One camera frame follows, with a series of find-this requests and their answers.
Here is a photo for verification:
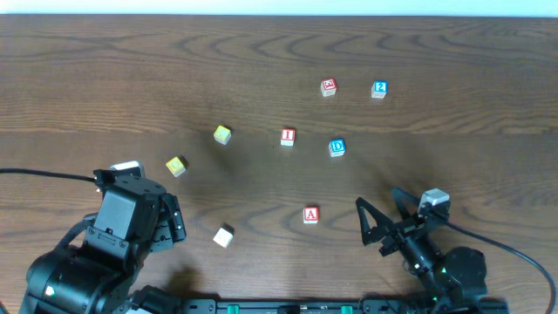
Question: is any yellow block upper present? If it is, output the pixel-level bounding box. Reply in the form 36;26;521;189
214;125;232;145

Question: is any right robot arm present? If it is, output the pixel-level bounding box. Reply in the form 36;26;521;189
356;188;487;313

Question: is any red letter A block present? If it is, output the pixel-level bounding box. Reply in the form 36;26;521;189
303;207;319;224

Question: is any blue letter D block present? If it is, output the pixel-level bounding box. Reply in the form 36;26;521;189
328;139;346;157

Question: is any yellow block lower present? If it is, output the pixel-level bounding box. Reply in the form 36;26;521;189
166;156;187;177

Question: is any blue number 2 block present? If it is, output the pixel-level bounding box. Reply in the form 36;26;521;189
371;80;388;99

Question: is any red picture block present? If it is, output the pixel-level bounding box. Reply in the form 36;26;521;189
320;78;337;97

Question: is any red letter I block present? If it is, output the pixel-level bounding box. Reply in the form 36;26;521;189
280;128;296;147

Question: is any plain cream wooden block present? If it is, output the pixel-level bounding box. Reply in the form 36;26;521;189
213;227;234;249

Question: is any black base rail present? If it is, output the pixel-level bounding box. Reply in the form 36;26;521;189
181;296;509;314

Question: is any yellow block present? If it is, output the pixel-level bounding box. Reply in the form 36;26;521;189
166;156;187;177
214;125;232;145

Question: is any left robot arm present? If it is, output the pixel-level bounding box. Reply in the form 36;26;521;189
20;167;187;313

